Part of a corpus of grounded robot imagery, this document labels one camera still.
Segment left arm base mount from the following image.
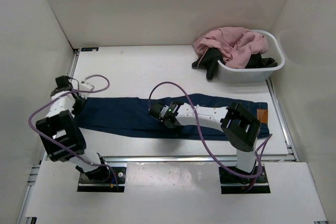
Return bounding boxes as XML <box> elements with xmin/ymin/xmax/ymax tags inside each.
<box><xmin>77</xmin><ymin>163</ymin><xmax>127</xmax><ymax>193</ymax></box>

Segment dark blue denim trousers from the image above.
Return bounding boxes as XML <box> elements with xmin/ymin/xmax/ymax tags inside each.
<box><xmin>70</xmin><ymin>92</ymin><xmax>271</xmax><ymax>141</ymax></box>

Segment pink garment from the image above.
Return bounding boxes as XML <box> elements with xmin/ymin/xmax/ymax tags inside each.
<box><xmin>192</xmin><ymin>27</ymin><xmax>268</xmax><ymax>69</ymax></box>

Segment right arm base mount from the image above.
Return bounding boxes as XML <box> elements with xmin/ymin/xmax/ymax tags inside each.
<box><xmin>218</xmin><ymin>165</ymin><xmax>271</xmax><ymax>194</ymax></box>

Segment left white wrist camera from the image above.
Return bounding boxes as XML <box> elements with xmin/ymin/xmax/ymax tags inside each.
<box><xmin>78</xmin><ymin>80</ymin><xmax>95</xmax><ymax>93</ymax></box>

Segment white plastic basket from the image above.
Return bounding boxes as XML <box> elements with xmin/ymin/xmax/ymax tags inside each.
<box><xmin>215</xmin><ymin>29</ymin><xmax>285</xmax><ymax>83</ymax></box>

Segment black garment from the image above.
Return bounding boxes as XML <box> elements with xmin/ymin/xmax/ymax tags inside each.
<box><xmin>192</xmin><ymin>48</ymin><xmax>278</xmax><ymax>80</ymax></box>

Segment aluminium rail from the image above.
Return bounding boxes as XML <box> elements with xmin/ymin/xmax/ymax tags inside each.
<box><xmin>104</xmin><ymin>154</ymin><xmax>296</xmax><ymax>163</ymax></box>

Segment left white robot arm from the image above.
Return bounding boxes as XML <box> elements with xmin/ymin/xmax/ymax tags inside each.
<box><xmin>31</xmin><ymin>74</ymin><xmax>112</xmax><ymax>183</ymax></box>

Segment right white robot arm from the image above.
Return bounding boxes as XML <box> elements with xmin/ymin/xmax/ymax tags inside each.
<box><xmin>149</xmin><ymin>102</ymin><xmax>262</xmax><ymax>182</ymax></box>

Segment small blue label sticker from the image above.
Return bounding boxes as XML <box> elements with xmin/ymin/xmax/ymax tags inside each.
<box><xmin>81</xmin><ymin>47</ymin><xmax>99</xmax><ymax>52</ymax></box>

